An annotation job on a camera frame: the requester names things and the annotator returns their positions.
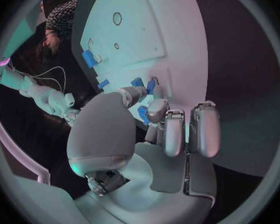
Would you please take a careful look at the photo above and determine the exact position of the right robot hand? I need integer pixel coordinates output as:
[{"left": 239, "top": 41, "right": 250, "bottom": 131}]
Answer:
[{"left": 61, "top": 108, "right": 82, "bottom": 127}]

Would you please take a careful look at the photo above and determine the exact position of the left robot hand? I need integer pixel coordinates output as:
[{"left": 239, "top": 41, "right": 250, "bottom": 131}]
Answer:
[{"left": 66, "top": 87, "right": 222, "bottom": 224}]

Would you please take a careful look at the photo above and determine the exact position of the white task board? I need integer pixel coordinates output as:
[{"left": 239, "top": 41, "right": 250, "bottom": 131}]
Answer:
[{"left": 71, "top": 0, "right": 210, "bottom": 133}]

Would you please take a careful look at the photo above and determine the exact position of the blue plug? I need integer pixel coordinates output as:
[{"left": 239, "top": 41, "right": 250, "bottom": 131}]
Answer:
[{"left": 97, "top": 79, "right": 110, "bottom": 90}]

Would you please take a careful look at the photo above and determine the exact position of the blue block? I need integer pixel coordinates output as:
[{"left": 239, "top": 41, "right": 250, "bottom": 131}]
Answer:
[{"left": 81, "top": 50, "right": 99, "bottom": 69}]

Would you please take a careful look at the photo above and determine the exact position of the person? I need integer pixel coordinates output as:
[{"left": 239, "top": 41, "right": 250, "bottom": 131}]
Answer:
[{"left": 9, "top": 0, "right": 79, "bottom": 73}]

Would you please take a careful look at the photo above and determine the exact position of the white cable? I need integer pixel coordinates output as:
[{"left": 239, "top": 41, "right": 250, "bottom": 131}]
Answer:
[
  {"left": 23, "top": 75, "right": 64, "bottom": 93},
  {"left": 9, "top": 61, "right": 67, "bottom": 94}
]

